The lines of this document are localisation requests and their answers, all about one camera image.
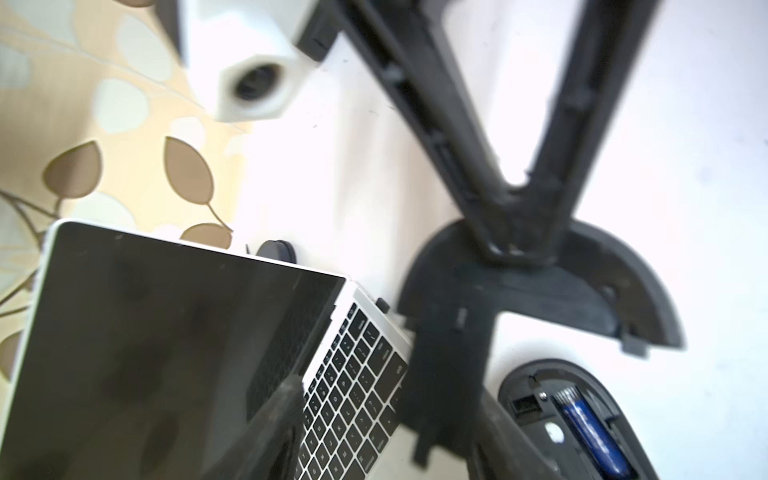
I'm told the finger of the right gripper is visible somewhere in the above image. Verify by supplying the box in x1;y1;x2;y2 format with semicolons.
332;1;528;264
519;1;658;258

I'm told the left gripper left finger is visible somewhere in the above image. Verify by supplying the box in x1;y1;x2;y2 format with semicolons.
202;375;305;479

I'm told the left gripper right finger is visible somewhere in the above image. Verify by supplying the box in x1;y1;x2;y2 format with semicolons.
467;390;558;480

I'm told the black wireless mouse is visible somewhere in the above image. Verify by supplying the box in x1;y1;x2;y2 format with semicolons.
497;359;658;479

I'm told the silver laptop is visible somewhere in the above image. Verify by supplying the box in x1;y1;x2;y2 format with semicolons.
0;218;475;480

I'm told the black mouse battery cover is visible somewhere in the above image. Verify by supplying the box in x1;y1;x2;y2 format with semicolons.
398;222;684;468

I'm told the small usb receiver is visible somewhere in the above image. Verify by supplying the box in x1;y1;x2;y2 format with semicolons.
375;297;391;314

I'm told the black plastic case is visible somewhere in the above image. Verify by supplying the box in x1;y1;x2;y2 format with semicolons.
255;240;297;264

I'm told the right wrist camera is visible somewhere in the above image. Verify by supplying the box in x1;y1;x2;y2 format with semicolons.
152;0;318;123

